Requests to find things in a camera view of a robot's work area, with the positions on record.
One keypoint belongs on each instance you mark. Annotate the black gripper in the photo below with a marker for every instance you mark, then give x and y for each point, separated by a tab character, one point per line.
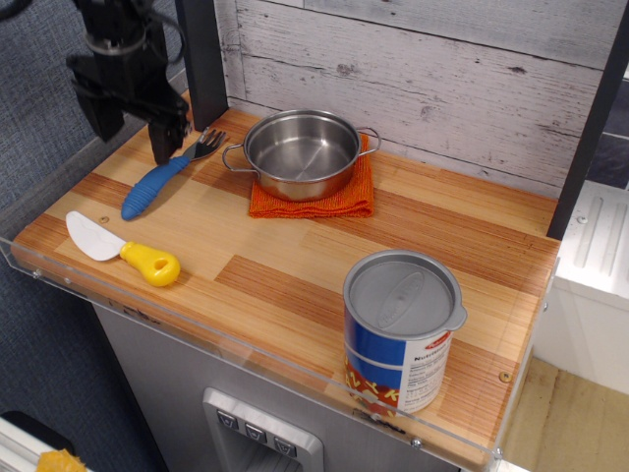
109	86

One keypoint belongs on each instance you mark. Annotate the blue handled metal fork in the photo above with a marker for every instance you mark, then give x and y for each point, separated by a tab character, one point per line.
143	194

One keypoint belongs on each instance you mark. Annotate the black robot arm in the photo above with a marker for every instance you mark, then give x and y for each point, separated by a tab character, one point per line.
131	46

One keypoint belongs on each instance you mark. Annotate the stainless steel pot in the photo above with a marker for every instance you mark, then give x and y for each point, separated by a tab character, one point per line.
302	155

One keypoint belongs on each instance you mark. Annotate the orange folded cloth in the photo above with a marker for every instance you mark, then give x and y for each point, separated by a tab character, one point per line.
356	199

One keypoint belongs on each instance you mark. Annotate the blue labelled soup can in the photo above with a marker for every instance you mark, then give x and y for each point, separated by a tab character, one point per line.
401	309

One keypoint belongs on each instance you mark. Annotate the toy fridge dispenser panel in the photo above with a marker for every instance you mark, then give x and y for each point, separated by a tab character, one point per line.
250	439

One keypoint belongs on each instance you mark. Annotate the yellow and black object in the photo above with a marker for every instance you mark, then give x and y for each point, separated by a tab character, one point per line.
29	445

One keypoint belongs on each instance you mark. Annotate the white toy sink unit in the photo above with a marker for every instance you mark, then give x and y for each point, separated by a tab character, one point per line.
583	327

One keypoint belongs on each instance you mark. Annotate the clear acrylic guard rail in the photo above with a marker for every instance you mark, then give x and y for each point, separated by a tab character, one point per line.
257	310

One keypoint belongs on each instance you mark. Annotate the dark vertical post left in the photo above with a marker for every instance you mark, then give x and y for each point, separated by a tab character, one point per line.
203	60

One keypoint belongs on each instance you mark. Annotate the dark vertical post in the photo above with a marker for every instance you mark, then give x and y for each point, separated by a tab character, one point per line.
203	60
610	82

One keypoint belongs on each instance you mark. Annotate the yellow handled white toy knife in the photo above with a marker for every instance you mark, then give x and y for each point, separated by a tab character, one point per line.
158	268

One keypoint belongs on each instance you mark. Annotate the dark vertical post right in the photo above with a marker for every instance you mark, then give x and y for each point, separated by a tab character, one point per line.
610	82

